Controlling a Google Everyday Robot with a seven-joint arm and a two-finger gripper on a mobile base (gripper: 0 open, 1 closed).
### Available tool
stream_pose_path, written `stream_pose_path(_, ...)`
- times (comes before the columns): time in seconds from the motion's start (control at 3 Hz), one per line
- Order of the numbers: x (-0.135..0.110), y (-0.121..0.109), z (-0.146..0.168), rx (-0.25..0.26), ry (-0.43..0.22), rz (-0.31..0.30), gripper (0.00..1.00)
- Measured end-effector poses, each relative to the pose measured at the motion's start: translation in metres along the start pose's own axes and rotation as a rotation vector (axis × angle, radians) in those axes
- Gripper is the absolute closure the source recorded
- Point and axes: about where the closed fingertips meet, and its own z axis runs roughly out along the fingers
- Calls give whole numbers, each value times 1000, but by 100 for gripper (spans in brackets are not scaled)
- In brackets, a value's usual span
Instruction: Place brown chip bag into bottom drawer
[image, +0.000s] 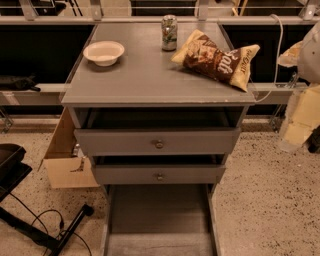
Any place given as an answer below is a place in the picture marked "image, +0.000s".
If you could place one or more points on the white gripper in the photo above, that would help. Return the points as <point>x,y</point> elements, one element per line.
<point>310,56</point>

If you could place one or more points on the brown yellow chip bag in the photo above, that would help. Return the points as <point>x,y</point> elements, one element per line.
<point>200,54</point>

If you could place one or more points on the grey open bottom drawer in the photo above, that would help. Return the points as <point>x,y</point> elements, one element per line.
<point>160,220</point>

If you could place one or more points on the grey middle drawer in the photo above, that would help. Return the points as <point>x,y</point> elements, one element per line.
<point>158,174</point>

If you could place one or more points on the grey top drawer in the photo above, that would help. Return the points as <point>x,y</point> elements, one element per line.
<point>99,142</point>

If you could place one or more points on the brown cardboard box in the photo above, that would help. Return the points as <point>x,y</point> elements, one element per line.
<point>66,165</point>

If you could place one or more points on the grey metal rail frame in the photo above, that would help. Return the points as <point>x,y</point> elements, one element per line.
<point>33,94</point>

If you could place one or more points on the black object on rail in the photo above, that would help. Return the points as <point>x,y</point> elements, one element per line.
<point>19,83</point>

